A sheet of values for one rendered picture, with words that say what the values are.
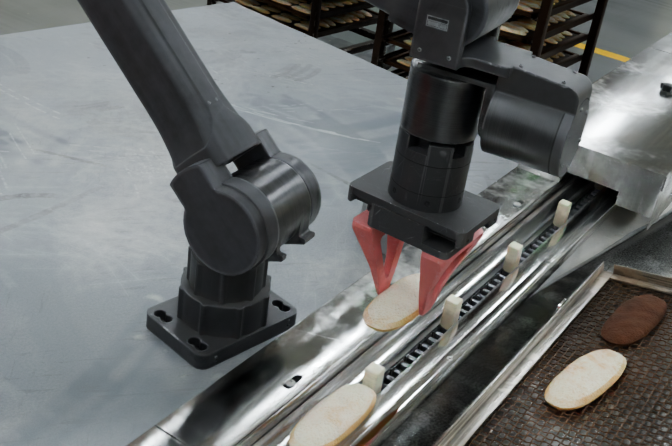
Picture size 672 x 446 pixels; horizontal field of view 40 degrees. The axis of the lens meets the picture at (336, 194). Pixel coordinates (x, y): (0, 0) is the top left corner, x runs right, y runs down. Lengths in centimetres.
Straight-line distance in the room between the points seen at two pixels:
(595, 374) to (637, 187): 42
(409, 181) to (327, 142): 59
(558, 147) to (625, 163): 51
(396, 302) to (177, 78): 26
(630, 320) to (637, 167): 32
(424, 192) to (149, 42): 26
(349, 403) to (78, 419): 21
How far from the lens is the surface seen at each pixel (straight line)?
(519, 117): 63
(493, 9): 63
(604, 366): 78
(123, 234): 101
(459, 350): 83
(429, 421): 81
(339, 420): 73
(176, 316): 86
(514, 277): 97
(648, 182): 114
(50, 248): 98
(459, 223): 68
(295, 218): 79
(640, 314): 86
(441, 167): 67
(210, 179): 75
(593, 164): 115
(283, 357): 78
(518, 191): 113
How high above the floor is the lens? 134
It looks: 27 degrees down
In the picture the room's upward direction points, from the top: 9 degrees clockwise
